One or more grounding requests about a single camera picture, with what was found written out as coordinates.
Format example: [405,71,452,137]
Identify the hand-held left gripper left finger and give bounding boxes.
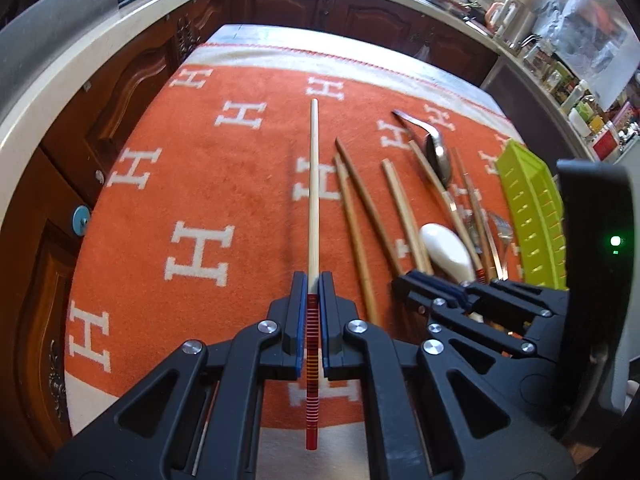
[50,271,308,480]

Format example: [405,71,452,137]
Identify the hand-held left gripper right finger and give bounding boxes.
[320,271,576,480]

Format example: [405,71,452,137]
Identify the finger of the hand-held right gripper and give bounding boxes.
[465,280,571,333]
[392,270,536,358]

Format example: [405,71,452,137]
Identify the white ceramic spoon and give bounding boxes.
[419,223,477,288]

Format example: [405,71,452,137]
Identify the metal fork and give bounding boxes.
[487,212,513,281]

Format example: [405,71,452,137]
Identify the green slotted plastic tray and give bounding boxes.
[496,139,571,292]

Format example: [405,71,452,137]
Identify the pale chopstick red striped end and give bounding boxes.
[305,99,321,451]

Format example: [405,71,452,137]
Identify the pale bamboo chopstick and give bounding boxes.
[408,140,482,263]
[381,159,434,277]

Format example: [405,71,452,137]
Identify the light brown wooden chopstick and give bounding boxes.
[333,153,382,327]

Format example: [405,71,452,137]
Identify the dark chopstick red striped end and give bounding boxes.
[451,148,487,283]

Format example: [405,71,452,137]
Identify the dark brown wooden chopstick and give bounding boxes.
[335,138,404,277]

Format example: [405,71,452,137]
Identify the orange blanket white letter print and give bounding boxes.
[64,42,528,480]

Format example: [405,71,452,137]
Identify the row of seasoning containers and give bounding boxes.
[517,32,640,161]

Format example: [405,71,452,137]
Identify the dark appliance front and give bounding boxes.
[481,56,593,163]

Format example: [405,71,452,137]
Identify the blue round cap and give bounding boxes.
[70,205,92,236]

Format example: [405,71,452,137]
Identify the dark wooden cabinets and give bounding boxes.
[0,0,501,453]

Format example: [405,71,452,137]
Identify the beige countertop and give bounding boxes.
[0,0,640,171]

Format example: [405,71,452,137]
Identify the stainless steel appliance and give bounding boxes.
[0,0,119,78]

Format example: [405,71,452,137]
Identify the metal spoon curved handle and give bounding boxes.
[391,109,453,186]

